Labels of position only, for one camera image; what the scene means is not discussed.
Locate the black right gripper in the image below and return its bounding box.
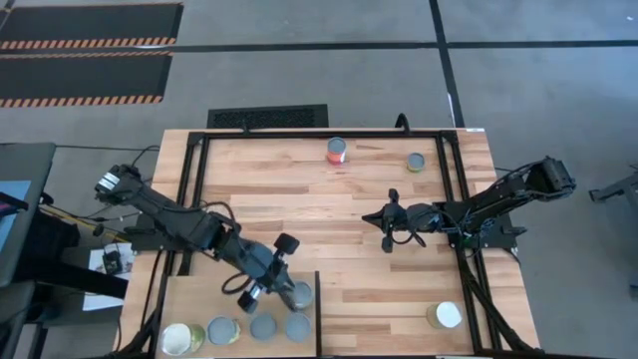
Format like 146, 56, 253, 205
362, 188, 442, 253

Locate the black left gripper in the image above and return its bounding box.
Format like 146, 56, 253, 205
226, 232, 303, 315

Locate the silver-topped tin can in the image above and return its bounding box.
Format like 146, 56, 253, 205
290, 280, 316, 312

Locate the silver can row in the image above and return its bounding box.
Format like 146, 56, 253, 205
248, 311, 279, 343
284, 311, 314, 344

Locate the small green and yellow can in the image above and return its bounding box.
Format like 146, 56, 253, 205
405, 152, 427, 175

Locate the yellow spaghetti can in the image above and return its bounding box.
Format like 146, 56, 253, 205
205, 315, 242, 347

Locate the red and white can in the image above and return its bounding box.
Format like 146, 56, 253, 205
326, 136, 349, 167

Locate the green can with peach picture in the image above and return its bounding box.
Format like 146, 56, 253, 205
159, 322, 207, 358

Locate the yellow can with white top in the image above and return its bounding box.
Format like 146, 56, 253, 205
426, 300, 464, 331

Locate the black floor grille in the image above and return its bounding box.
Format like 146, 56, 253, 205
205, 103, 330, 131

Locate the small black device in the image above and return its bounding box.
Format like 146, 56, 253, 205
101, 249, 125, 275

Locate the white paper sheet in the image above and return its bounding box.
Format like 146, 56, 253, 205
81, 245, 137, 312

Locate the grey metal stand leg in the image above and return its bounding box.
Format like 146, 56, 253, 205
588, 168, 638, 203

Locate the blue pad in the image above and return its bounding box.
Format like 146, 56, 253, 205
0, 179, 33, 250

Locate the grey desk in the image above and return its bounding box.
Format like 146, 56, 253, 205
0, 142, 58, 289

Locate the black mat with orange stripes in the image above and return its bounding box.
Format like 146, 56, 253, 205
0, 51, 174, 109
0, 1, 185, 52

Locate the black aluminium table frame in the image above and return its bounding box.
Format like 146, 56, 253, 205
113, 128, 542, 359

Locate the black cable loop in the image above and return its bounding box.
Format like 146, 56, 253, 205
129, 144, 161, 181

